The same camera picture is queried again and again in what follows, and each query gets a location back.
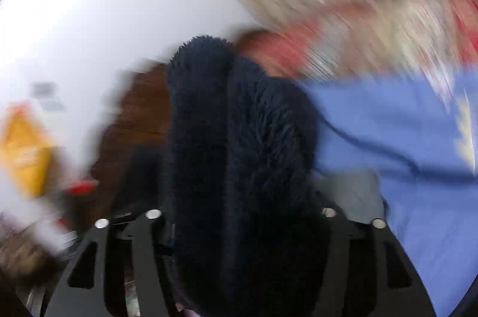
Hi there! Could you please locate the dark navy fleece garment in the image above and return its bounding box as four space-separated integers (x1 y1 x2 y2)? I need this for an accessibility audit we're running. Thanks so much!
162 35 333 317

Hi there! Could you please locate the blue printed bedsheet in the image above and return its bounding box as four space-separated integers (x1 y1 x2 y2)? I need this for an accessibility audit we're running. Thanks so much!
299 66 478 317

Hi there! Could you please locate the yellow packet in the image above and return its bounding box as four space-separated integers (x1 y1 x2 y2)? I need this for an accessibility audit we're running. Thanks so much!
0 102 56 200

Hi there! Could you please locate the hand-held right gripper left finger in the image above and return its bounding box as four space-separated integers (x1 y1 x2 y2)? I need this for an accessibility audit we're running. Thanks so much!
39 208 176 317

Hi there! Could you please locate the red floral quilt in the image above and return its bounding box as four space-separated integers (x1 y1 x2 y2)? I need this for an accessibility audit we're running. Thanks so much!
235 0 478 86

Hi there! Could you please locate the grey padded garment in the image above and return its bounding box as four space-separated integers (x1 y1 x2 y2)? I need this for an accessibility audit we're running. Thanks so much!
314 169 387 228

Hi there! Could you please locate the small red object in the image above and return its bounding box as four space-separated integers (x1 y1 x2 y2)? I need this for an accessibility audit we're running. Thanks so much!
69 180 99 196

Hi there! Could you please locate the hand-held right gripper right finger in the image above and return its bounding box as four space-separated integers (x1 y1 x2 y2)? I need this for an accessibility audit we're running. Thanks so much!
321 207 436 317

